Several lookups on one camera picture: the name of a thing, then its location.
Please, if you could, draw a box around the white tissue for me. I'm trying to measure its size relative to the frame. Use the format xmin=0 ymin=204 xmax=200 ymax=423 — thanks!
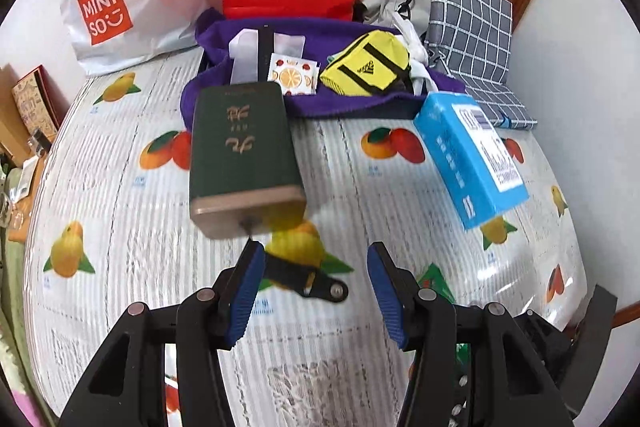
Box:
xmin=392 ymin=12 xmax=438 ymax=95

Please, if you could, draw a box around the yellow Adidas pouch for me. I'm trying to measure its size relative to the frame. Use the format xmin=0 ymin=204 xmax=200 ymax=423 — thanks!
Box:
xmin=320 ymin=30 xmax=412 ymax=96

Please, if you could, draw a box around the fruit print wipes packet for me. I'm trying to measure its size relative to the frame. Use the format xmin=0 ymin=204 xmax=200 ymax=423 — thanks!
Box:
xmin=268 ymin=53 xmax=319 ymax=95

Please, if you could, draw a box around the white sponge block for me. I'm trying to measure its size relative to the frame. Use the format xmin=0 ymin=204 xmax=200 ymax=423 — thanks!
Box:
xmin=229 ymin=25 xmax=306 ymax=84

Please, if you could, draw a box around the black watch strap long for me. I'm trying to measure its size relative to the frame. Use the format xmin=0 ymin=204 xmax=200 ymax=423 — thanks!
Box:
xmin=257 ymin=25 xmax=274 ymax=82

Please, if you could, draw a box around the green snack sachet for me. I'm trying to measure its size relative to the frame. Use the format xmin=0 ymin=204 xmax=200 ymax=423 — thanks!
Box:
xmin=418 ymin=263 xmax=470 ymax=390

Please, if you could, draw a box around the white and mint sock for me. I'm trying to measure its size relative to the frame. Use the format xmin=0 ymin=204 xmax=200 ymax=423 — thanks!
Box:
xmin=326 ymin=51 xmax=345 ymax=65

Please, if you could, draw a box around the panda print bedding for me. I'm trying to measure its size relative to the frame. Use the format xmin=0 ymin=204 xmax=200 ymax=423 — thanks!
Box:
xmin=1 ymin=165 xmax=56 ymax=426

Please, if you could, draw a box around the fruit print tablecloth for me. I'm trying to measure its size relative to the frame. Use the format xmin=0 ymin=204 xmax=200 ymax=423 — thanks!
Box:
xmin=23 ymin=49 xmax=587 ymax=426

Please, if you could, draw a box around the blue tissue box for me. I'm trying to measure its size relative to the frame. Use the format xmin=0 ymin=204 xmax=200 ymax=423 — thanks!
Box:
xmin=413 ymin=92 xmax=528 ymax=230

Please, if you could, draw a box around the dark green gold box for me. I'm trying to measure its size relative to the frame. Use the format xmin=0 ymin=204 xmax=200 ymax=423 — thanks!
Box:
xmin=189 ymin=82 xmax=307 ymax=239

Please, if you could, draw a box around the wooden bedside table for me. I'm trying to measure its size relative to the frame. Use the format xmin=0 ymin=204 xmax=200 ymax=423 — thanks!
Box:
xmin=1 ymin=65 xmax=47 ymax=230

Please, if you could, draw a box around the patterned hardcover book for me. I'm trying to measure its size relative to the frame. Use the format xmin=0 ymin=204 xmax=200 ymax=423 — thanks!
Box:
xmin=11 ymin=65 xmax=61 ymax=142

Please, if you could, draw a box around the purple fleece cloth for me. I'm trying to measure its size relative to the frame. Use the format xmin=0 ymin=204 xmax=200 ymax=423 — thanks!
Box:
xmin=180 ymin=9 xmax=465 ymax=128

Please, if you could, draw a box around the grey checked folded cushion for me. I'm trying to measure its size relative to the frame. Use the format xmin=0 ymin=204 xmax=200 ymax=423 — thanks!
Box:
xmin=426 ymin=0 xmax=537 ymax=130

